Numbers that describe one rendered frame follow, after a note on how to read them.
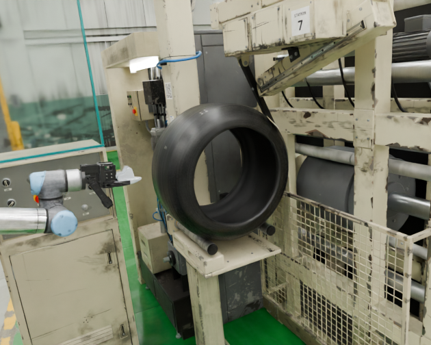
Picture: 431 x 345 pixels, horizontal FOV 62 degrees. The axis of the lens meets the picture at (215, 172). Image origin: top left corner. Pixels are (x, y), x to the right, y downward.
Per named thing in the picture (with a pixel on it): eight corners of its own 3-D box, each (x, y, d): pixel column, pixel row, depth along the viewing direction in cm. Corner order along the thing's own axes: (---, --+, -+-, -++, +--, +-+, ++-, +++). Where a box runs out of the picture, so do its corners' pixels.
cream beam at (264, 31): (223, 57, 166) (220, 23, 163) (267, 54, 177) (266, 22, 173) (315, 39, 113) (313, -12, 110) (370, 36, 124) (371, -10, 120)
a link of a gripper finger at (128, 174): (143, 167, 130) (117, 169, 126) (143, 183, 131) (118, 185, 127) (140, 165, 133) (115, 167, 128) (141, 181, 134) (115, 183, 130)
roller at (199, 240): (176, 228, 171) (174, 219, 169) (185, 226, 172) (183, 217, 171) (208, 257, 140) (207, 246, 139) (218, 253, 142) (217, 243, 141)
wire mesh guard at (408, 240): (261, 295, 210) (254, 181, 192) (264, 294, 211) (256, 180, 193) (401, 413, 132) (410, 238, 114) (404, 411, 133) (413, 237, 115)
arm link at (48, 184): (31, 194, 121) (29, 170, 119) (66, 192, 126) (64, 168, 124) (31, 200, 114) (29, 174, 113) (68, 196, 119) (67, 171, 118)
